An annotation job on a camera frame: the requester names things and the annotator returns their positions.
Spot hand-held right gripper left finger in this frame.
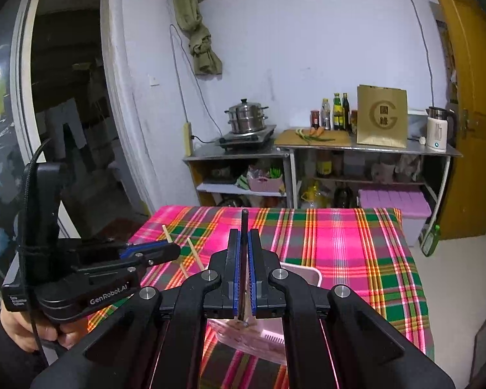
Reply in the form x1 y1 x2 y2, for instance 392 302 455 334
31 229 240 389

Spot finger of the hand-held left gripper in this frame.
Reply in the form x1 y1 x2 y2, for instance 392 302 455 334
134 244 181 270
119 240 176 259

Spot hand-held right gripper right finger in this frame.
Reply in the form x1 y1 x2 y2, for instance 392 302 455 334
249 229 456 389

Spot wooden chopstick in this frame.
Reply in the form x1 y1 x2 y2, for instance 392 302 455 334
162 224 188 279
187 238 206 271

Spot black chopstick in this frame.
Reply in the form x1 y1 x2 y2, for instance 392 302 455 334
241 208 250 321

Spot pink plastic utensil holder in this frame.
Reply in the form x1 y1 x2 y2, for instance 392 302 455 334
204 263 322 367

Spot person's left forearm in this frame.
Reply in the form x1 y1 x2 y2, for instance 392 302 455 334
0 312 51 389

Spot person's left hand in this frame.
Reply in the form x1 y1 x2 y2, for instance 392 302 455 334
0 303 90 351

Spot pink plastic basket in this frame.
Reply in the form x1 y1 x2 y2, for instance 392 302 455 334
247 170 285 194

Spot yellow oil bottle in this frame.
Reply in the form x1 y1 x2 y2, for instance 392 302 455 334
302 184 329 210

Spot white hanging pants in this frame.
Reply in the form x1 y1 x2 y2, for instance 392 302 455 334
44 99 88 159

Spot pink plaid tablecloth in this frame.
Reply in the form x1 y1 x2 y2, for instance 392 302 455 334
87 206 436 389

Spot low steel shelf table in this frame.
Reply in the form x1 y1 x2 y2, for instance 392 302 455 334
182 142 292 207

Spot black induction cooker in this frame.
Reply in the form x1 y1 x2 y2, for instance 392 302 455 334
215 125 277 150

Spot green onion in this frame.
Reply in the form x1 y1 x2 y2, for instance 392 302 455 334
295 128 335 142

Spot steel steamer pot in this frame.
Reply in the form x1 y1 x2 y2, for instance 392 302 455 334
225 98 270 134

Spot pink lidded storage box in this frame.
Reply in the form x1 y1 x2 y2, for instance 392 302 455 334
358 188 432 248

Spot wooden cutting board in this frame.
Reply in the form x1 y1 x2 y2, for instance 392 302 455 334
274 127 354 146

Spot green bottle yellow label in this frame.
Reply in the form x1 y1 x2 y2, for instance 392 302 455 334
333 92 344 130

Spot tall steel shelf table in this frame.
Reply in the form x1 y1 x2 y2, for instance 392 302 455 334
285 130 463 228

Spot gold cardboard box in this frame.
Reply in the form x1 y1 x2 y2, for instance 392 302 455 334
356 84 408 148

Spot green hanging cloth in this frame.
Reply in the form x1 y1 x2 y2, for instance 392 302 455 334
172 0 223 76

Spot white electric kettle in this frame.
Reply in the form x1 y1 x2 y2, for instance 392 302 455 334
425 106 457 152

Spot yellow wooden door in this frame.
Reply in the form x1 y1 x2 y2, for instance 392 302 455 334
423 0 486 242

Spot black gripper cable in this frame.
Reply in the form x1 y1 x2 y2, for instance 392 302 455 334
21 138 52 369

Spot black power strip cable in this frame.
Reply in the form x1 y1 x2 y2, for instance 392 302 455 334
169 24 224 145

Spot black wall cable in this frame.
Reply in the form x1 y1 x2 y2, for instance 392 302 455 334
395 0 436 108

